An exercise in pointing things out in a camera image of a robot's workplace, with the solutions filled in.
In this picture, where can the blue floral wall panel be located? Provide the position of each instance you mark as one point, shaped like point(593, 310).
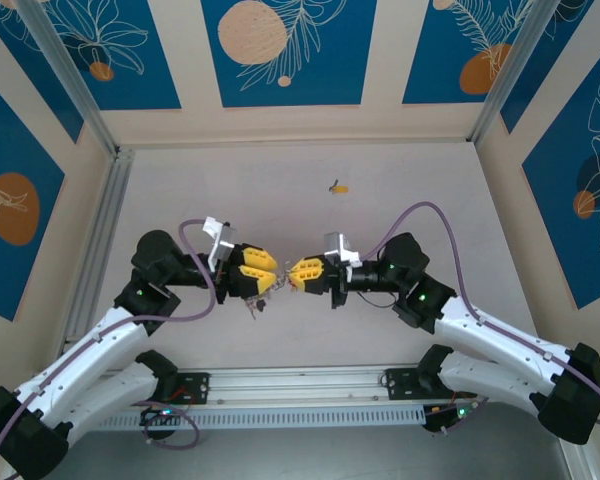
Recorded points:
point(145, 75)
point(30, 150)
point(45, 90)
point(430, 50)
point(555, 75)
point(555, 225)

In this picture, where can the key with yellow cap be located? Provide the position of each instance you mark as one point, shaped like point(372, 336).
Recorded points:
point(340, 189)

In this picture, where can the aluminium frame rail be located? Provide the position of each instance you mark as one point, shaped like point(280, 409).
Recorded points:
point(577, 460)

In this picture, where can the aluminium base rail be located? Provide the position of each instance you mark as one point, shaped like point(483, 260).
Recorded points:
point(300, 385)

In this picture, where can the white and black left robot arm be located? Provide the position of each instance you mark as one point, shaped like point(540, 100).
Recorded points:
point(80, 360)

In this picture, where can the blue panel with peach circle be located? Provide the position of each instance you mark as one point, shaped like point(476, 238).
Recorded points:
point(330, 50)

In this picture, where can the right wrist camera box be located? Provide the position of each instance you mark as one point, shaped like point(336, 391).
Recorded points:
point(337, 245)

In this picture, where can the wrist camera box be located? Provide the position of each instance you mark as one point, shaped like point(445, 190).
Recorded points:
point(222, 245)
point(337, 245)

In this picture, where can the aluminium frame post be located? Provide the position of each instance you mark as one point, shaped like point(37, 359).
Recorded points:
point(75, 85)
point(510, 75)

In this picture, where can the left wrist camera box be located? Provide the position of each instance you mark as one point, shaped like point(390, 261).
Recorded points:
point(222, 245)

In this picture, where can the aluminium table side rail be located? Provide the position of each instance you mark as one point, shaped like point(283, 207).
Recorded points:
point(105, 225)

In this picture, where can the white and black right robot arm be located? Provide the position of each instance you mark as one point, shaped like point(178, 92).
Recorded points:
point(490, 335)

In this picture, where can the clear plastic bag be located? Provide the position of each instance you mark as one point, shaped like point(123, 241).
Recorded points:
point(257, 305)

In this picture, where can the black controller board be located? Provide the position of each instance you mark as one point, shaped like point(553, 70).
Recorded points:
point(445, 417)
point(160, 420)

